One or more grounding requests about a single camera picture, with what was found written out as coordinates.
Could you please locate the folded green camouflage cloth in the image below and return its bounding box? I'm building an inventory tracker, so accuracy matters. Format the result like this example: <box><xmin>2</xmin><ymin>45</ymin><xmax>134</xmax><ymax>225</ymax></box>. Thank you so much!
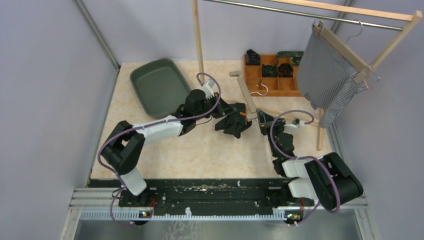
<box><xmin>276</xmin><ymin>51</ymin><xmax>304</xmax><ymax>66</ymax></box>

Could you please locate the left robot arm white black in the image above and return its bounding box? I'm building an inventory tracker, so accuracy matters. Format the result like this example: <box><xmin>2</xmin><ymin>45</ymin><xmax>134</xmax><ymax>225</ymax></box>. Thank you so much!
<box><xmin>97</xmin><ymin>89</ymin><xmax>247</xmax><ymax>207</ymax></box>

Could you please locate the grey striped underwear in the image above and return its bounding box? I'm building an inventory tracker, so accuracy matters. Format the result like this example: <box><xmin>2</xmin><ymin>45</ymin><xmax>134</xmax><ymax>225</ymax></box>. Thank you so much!
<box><xmin>296</xmin><ymin>33</ymin><xmax>368</xmax><ymax>128</ymax></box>

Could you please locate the black underwear orange trim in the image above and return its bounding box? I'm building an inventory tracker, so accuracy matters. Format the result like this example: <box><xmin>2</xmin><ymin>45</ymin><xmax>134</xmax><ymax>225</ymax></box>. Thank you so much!
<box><xmin>214</xmin><ymin>102</ymin><xmax>252</xmax><ymax>139</ymax></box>

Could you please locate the wooden compartment tray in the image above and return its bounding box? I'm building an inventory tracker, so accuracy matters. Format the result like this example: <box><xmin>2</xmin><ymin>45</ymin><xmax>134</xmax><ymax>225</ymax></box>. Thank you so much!
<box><xmin>242</xmin><ymin>54</ymin><xmax>301</xmax><ymax>97</ymax></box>

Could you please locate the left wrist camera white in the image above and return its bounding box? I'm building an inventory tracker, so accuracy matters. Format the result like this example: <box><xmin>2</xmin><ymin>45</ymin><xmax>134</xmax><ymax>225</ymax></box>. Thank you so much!
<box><xmin>200</xmin><ymin>78</ymin><xmax>215</xmax><ymax>100</ymax></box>

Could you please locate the rolled black red sock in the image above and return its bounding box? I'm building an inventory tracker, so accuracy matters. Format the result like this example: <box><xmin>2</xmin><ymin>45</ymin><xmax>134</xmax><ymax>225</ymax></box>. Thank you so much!
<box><xmin>277</xmin><ymin>63</ymin><xmax>294</xmax><ymax>78</ymax></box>

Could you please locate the metal hanging rod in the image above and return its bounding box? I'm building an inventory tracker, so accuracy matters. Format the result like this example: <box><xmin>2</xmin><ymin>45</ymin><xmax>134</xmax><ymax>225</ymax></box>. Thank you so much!
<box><xmin>205</xmin><ymin>0</ymin><xmax>403</xmax><ymax>32</ymax></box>

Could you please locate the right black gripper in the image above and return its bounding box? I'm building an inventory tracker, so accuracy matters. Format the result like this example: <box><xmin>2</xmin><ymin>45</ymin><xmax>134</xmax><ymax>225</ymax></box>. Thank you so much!
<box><xmin>257</xmin><ymin>110</ymin><xmax>287</xmax><ymax>158</ymax></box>

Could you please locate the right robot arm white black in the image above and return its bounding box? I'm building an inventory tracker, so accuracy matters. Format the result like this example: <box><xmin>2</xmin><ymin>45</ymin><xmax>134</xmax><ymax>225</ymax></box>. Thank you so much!
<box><xmin>256</xmin><ymin>110</ymin><xmax>364</xmax><ymax>212</ymax></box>

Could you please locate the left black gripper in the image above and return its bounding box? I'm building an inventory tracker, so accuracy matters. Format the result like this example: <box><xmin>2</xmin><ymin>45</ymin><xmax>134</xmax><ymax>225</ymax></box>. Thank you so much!
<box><xmin>194</xmin><ymin>92</ymin><xmax>238</xmax><ymax>121</ymax></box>

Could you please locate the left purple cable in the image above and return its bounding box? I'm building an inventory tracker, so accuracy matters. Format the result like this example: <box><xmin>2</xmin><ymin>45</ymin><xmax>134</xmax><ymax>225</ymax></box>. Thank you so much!
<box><xmin>96</xmin><ymin>72</ymin><xmax>222</xmax><ymax>228</ymax></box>

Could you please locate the rolled dark sock middle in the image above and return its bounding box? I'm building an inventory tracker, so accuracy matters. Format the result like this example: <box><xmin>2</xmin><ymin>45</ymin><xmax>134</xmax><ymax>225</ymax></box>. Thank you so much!
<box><xmin>261</xmin><ymin>64</ymin><xmax>278</xmax><ymax>78</ymax></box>

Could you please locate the wooden clip hanger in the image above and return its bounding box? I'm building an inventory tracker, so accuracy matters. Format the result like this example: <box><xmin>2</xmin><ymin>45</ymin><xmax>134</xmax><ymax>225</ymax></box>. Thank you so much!
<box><xmin>312</xmin><ymin>21</ymin><xmax>375</xmax><ymax>84</ymax></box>
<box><xmin>229</xmin><ymin>70</ymin><xmax>269</xmax><ymax>121</ymax></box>

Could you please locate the wooden clothes rack frame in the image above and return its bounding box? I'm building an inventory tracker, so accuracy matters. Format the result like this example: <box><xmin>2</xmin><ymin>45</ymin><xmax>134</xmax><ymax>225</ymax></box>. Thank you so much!
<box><xmin>198</xmin><ymin>0</ymin><xmax>424</xmax><ymax>155</ymax></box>

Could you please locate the rolled black sock top-left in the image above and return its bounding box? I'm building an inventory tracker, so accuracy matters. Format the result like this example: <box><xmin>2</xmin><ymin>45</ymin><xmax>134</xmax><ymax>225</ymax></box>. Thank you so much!
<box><xmin>245</xmin><ymin>49</ymin><xmax>261</xmax><ymax>66</ymax></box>

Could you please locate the green plastic basin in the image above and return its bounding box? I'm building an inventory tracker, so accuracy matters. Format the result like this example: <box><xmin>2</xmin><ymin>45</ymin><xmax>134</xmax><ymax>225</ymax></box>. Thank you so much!
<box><xmin>129</xmin><ymin>58</ymin><xmax>192</xmax><ymax>119</ymax></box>

